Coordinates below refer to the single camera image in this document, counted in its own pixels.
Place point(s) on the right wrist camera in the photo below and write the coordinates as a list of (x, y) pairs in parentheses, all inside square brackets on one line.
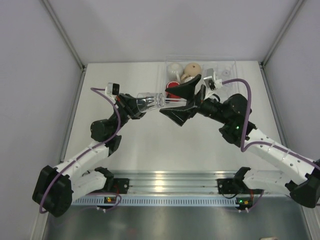
[(210, 79)]

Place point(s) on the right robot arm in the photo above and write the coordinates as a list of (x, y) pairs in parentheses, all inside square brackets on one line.
[(296, 176)]

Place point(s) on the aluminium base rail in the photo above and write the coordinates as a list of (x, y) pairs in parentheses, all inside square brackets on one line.
[(197, 183)]

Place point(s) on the black mounting plate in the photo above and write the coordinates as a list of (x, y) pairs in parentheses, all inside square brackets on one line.
[(117, 185), (230, 186)]

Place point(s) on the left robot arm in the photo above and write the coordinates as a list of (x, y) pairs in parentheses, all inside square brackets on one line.
[(57, 187)]

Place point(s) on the white speckled mug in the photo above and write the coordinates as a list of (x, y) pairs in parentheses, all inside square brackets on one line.
[(174, 71)]

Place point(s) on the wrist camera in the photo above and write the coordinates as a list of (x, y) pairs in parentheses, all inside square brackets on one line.
[(210, 79), (112, 89)]

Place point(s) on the beige ceramic mug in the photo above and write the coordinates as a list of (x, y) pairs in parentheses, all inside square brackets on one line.
[(191, 70)]

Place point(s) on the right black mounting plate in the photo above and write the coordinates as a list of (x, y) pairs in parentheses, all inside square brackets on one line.
[(230, 186)]

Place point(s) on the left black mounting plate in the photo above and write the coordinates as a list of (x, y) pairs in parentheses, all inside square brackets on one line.
[(117, 185)]

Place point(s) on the red mug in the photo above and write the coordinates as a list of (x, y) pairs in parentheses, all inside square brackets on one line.
[(171, 85)]

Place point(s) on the perforated cable duct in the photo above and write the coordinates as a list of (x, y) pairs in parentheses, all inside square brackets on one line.
[(162, 201)]

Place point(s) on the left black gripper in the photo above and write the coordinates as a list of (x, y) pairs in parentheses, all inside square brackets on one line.
[(128, 105)]

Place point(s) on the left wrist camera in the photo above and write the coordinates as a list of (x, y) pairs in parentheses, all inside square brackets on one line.
[(112, 89)]

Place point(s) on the clear glass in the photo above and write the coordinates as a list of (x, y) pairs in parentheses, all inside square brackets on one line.
[(230, 89), (224, 73), (147, 101)]

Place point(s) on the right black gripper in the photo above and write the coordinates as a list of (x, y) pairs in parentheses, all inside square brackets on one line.
[(180, 115)]

